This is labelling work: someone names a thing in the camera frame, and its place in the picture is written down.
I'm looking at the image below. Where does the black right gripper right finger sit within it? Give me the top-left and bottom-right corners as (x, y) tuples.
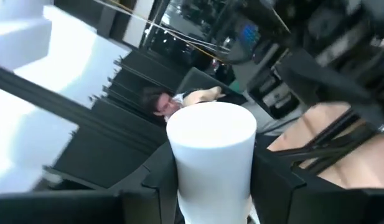
(250, 148), (306, 224)

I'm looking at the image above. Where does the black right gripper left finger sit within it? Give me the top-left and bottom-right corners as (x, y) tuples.
(116, 140), (185, 224)

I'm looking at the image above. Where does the white pill bottle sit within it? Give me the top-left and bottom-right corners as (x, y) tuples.
(166, 101), (258, 224)

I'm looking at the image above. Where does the person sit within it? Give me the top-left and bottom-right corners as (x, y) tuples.
(141, 85), (227, 125)

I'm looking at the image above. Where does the black aluminium table frame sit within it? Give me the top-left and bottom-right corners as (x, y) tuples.
(0, 63), (381, 177)

